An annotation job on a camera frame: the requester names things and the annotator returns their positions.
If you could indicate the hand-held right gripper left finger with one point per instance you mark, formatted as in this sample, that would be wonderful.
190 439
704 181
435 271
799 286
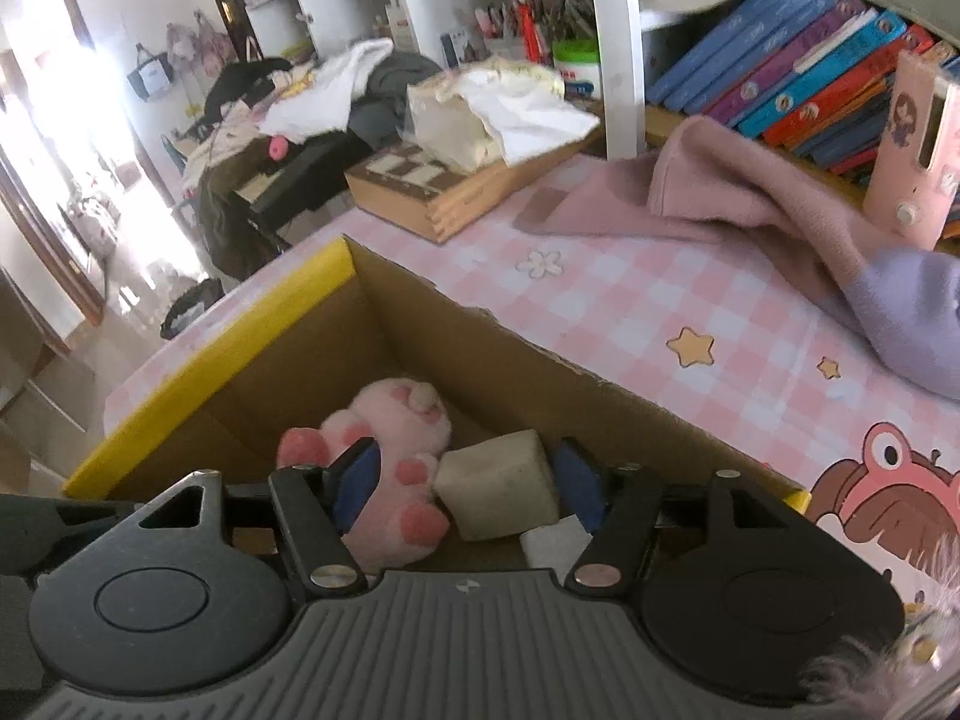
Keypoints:
356 484

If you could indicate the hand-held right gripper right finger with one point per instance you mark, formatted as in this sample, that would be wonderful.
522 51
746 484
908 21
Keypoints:
581 484

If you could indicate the white shelf frame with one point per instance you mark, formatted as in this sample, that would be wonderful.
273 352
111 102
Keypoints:
622 52

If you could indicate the black office chair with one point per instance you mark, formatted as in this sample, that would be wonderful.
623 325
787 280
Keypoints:
300 172

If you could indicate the black bag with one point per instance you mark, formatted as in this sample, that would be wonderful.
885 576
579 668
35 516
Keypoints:
191 307

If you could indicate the pink checkered tablecloth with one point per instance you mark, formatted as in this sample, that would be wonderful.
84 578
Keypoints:
637 292

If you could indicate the pink fleece cloth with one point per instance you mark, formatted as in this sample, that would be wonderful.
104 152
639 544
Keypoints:
720 172

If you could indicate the black jacket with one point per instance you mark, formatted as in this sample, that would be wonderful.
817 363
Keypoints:
240 82

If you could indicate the fluffy lilac sleeve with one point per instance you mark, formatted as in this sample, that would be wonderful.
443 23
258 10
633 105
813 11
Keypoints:
862 671

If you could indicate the small pink round thing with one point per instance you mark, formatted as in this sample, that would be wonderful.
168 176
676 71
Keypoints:
278 146

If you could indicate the row of colourful books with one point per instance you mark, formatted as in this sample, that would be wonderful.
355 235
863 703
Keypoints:
787 60

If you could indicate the pink plush toy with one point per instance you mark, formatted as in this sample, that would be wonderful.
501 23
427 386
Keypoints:
382 412

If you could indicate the wooden chess board box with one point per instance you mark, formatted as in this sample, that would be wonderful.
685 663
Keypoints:
420 195

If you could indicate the white desk hutch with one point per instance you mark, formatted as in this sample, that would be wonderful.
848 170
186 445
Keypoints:
337 0

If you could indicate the pink cartoon holder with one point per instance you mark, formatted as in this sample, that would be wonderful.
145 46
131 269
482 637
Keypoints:
907 165

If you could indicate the white cloth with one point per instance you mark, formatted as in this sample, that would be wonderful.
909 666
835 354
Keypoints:
322 97

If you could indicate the cardboard box with yellow edge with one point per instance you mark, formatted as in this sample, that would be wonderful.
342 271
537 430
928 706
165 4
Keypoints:
487 367

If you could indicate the grey cloth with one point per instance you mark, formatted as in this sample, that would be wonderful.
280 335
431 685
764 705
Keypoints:
390 82

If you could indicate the white tub with green lid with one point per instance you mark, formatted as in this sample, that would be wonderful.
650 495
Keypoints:
577 67

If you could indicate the bunch of pens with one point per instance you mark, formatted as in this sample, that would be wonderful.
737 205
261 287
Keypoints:
525 15

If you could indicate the dark tote bag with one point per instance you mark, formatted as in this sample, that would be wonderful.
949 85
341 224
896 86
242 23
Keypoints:
150 79

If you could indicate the brown door frame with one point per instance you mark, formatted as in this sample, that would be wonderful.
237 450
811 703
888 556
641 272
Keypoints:
75 277

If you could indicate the lilac fleece cloth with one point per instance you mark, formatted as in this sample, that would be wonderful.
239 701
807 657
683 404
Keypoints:
907 307

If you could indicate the beige sponge block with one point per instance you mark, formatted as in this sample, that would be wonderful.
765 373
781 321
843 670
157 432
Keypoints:
495 480

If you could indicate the white power adapter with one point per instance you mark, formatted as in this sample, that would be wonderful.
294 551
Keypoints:
551 544

